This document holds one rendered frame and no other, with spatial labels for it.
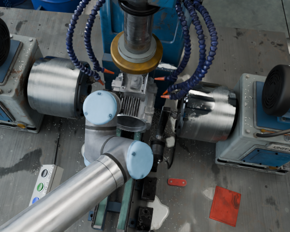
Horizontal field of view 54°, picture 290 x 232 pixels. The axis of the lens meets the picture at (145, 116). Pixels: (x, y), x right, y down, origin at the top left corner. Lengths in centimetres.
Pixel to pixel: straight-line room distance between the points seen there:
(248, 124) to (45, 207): 78
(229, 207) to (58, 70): 94
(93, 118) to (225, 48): 117
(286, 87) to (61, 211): 77
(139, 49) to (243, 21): 233
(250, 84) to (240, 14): 206
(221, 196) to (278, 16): 238
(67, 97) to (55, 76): 9
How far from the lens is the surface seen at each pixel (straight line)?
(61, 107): 117
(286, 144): 118
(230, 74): 168
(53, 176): 109
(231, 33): 187
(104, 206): 120
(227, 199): 139
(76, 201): 63
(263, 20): 327
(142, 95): 112
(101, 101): 78
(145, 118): 113
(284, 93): 102
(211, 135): 116
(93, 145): 79
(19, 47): 127
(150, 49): 96
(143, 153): 69
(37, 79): 118
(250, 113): 116
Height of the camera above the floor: 211
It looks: 64 degrees down
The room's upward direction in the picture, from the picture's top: 9 degrees clockwise
